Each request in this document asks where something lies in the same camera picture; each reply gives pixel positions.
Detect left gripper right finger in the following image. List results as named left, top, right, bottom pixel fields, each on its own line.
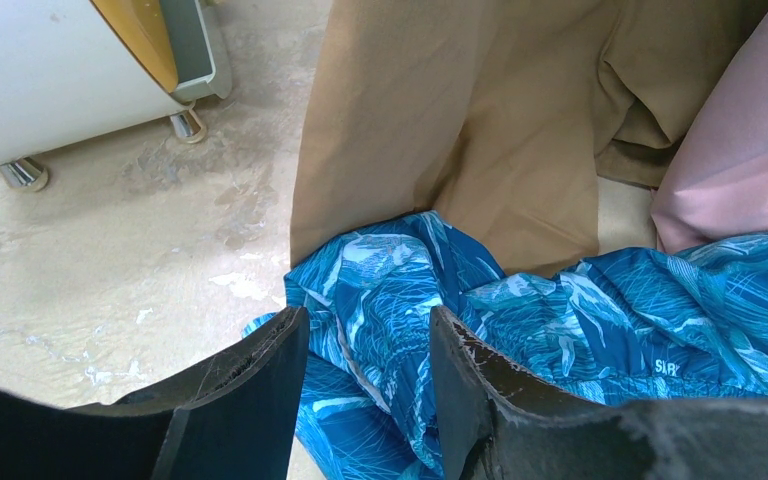
left=430, top=307, right=768, bottom=479

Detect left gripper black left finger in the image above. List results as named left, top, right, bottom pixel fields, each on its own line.
left=0, top=307, right=309, bottom=479

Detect blue patterned shorts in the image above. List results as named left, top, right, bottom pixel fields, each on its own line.
left=243, top=210, right=768, bottom=480

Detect brown shorts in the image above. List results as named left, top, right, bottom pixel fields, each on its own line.
left=290, top=1, right=768, bottom=275

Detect pink shorts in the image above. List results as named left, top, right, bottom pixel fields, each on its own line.
left=651, top=11, right=768, bottom=253

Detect white cylindrical drum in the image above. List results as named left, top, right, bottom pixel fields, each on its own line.
left=0, top=1, right=232, bottom=191

